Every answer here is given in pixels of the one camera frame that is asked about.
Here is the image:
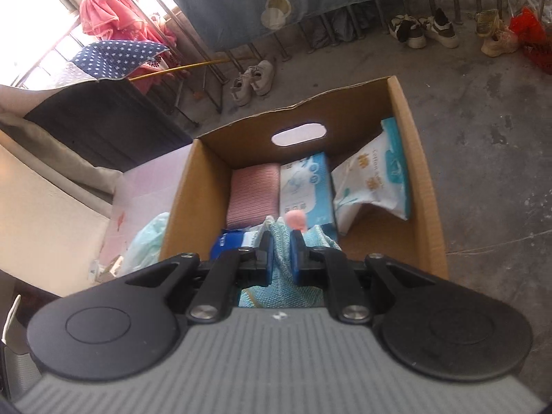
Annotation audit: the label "teal knitted towel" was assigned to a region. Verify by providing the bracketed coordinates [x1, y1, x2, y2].
[239, 216, 324, 308]

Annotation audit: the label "pink plush toy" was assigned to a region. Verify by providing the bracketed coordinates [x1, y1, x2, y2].
[284, 209, 308, 233]

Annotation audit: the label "blue white wet wipes pack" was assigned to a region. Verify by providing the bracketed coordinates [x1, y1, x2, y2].
[209, 225, 266, 260]

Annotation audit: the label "blue white bandage box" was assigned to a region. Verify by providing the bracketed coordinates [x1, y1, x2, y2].
[280, 152, 338, 241]

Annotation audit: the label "pink knitted cloth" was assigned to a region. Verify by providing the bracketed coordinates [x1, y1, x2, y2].
[226, 162, 280, 230]

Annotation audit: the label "cotton swab white pack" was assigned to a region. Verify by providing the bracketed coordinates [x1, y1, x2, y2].
[331, 118, 411, 236]

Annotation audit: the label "gold tissue pack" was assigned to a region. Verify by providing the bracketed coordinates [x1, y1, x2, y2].
[96, 255, 124, 283]

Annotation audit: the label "white FamilyMart plastic bag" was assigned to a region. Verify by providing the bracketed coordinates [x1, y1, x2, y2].
[120, 212, 169, 276]

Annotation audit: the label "brown cardboard box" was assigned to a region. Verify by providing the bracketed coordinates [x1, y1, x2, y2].
[159, 76, 448, 278]

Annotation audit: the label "black cabinet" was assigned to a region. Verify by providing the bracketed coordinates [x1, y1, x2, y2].
[25, 79, 193, 172]

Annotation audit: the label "beige cushion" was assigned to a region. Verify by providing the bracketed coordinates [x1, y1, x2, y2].
[1, 112, 122, 218]

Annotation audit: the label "yellow broom stick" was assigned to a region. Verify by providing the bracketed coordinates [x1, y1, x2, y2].
[128, 57, 234, 83]

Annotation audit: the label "black white sneakers pair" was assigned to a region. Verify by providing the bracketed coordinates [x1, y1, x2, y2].
[388, 9, 460, 50]

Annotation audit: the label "navy polka dot cloth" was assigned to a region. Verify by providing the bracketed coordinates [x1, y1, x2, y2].
[70, 40, 168, 79]

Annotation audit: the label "beige shoes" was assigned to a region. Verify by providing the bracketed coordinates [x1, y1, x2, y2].
[475, 9, 519, 58]

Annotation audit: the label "red hanging clothes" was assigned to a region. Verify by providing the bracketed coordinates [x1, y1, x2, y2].
[80, 0, 177, 94]

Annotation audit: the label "red plastic bag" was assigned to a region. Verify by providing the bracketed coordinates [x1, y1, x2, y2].
[509, 7, 552, 75]

